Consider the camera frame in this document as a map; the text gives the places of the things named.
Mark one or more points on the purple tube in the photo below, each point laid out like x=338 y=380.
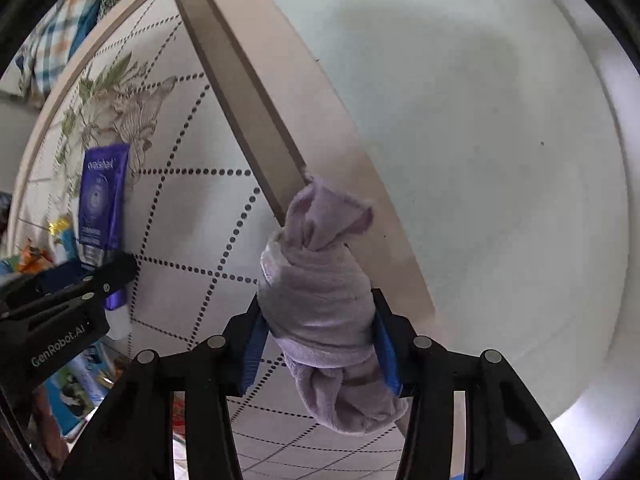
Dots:
x=102 y=200

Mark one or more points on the blue printed packet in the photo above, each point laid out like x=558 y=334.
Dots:
x=75 y=385

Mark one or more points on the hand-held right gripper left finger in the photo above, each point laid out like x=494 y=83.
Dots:
x=252 y=355

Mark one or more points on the lilac knotted towel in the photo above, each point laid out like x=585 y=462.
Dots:
x=315 y=290

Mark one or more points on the plaid cloth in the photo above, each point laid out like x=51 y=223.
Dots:
x=55 y=35

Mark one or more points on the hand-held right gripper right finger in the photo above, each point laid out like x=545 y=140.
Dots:
x=388 y=356

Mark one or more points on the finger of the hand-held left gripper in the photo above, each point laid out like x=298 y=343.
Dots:
x=117 y=270
x=65 y=297

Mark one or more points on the beige box with dotted lining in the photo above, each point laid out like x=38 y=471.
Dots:
x=200 y=220

